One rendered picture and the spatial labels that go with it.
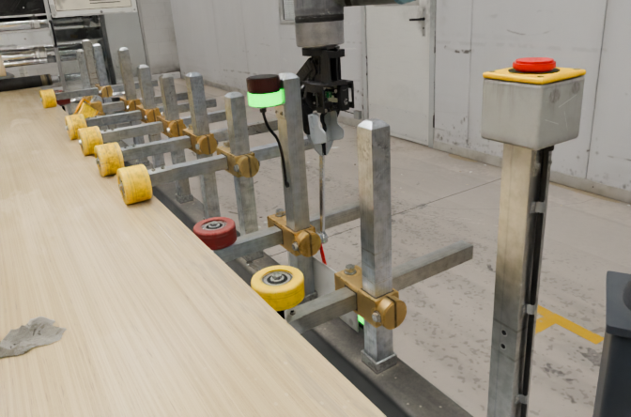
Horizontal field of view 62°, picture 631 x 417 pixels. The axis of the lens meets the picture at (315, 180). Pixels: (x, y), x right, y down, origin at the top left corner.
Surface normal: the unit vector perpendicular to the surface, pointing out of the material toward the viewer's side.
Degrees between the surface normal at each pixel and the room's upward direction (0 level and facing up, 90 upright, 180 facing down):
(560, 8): 90
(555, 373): 0
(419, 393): 0
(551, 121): 90
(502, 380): 90
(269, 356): 0
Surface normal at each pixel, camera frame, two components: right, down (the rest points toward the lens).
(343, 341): -0.06, -0.94
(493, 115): -0.84, 0.22
